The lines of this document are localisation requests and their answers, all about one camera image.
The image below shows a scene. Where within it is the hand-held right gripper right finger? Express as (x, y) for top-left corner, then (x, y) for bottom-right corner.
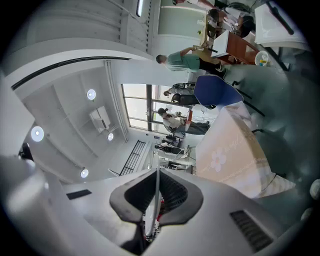
(146, 167), (281, 256)

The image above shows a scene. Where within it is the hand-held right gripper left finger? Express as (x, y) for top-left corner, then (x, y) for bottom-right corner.
(0, 154), (161, 256)

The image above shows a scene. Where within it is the beige patterned tablecloth table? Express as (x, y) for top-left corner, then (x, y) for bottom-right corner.
(194, 101), (297, 200)

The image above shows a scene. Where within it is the black metal railing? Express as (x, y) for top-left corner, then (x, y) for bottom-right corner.
(108, 139), (154, 177)

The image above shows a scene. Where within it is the white ceiling air conditioner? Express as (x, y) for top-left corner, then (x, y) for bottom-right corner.
(89, 105), (111, 134)

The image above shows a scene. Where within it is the blue chair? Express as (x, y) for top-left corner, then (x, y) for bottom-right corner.
(193, 74), (266, 118)

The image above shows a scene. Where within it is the large black-framed window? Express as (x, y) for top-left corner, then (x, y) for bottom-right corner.
(121, 83), (198, 132)

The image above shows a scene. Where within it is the white plastic basin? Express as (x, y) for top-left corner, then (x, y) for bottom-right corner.
(254, 50), (270, 67)

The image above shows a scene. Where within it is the small wooden side table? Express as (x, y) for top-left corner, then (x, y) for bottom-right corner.
(212, 29), (261, 66)

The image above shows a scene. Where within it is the white cabinet with black handle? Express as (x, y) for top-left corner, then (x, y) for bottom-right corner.
(254, 0), (310, 48)

